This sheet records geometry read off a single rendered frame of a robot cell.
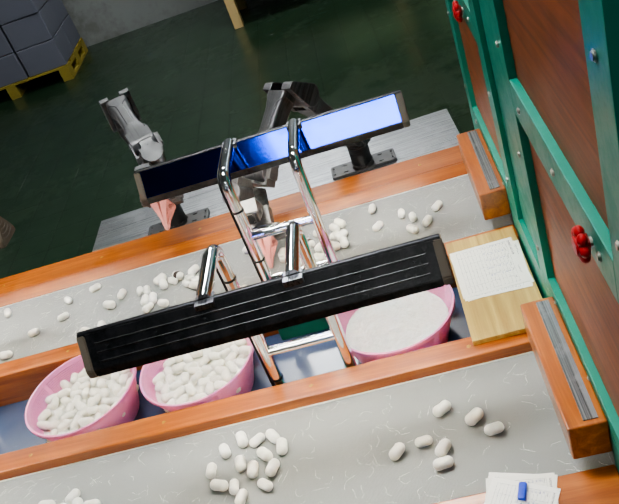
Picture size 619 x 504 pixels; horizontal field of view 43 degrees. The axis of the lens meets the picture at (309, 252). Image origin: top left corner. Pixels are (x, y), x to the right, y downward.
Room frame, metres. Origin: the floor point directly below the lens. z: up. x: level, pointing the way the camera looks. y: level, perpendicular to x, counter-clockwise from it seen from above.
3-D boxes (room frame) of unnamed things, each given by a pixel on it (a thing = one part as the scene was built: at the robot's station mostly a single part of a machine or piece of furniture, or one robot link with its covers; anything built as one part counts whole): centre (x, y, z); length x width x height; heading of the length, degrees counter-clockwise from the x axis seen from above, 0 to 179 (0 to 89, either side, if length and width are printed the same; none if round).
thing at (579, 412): (0.91, -0.31, 0.83); 0.30 x 0.06 x 0.07; 169
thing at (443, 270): (1.06, 0.11, 1.08); 0.62 x 0.08 x 0.07; 79
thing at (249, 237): (1.53, 0.02, 0.90); 0.20 x 0.19 x 0.45; 79
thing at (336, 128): (1.60, 0.00, 1.08); 0.62 x 0.08 x 0.07; 79
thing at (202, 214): (2.20, 0.34, 0.71); 0.20 x 0.07 x 0.08; 82
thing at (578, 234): (0.69, -0.29, 1.24); 0.04 x 0.02 x 0.05; 169
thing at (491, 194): (1.58, -0.45, 0.83); 0.30 x 0.06 x 0.07; 169
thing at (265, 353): (1.14, 0.10, 0.90); 0.20 x 0.19 x 0.45; 79
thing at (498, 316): (1.25, -0.33, 0.77); 0.33 x 0.15 x 0.01; 169
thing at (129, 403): (1.44, 0.59, 0.72); 0.27 x 0.27 x 0.10
